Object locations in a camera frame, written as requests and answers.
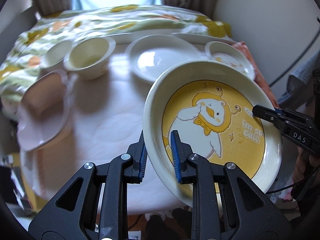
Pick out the white deep plate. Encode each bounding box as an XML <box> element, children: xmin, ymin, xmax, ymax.
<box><xmin>126</xmin><ymin>35</ymin><xmax>201</xmax><ymax>84</ymax></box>

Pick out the small chick print plate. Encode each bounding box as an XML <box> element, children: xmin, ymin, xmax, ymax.
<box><xmin>204</xmin><ymin>41</ymin><xmax>255</xmax><ymax>80</ymax></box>

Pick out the black cable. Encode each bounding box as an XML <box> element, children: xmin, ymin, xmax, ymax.
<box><xmin>268</xmin><ymin>17</ymin><xmax>320</xmax><ymax>87</ymax></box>

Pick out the white bowl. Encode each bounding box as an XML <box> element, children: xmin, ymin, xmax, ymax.
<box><xmin>41</xmin><ymin>40</ymin><xmax>72</xmax><ymax>72</ymax></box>

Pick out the cream bowl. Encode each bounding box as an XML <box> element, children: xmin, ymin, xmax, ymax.
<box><xmin>63</xmin><ymin>37</ymin><xmax>116</xmax><ymax>81</ymax></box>

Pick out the grey cloth garment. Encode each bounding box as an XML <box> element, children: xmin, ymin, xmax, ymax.
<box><xmin>278</xmin><ymin>51</ymin><xmax>319</xmax><ymax>110</ymax></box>

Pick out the pink floral tablecloth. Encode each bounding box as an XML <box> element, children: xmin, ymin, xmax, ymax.
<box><xmin>21</xmin><ymin>45</ymin><xmax>282</xmax><ymax>215</ymax></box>

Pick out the pink handled dish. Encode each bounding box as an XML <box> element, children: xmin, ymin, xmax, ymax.
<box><xmin>17</xmin><ymin>70</ymin><xmax>73</xmax><ymax>152</ymax></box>

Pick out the floral green yellow quilt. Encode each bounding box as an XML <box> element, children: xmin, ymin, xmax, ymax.
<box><xmin>1</xmin><ymin>4</ymin><xmax>232</xmax><ymax>114</ymax></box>

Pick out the yellow duck cartoon plate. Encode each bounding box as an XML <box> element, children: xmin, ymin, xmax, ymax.
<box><xmin>143</xmin><ymin>60</ymin><xmax>282</xmax><ymax>205</ymax></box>

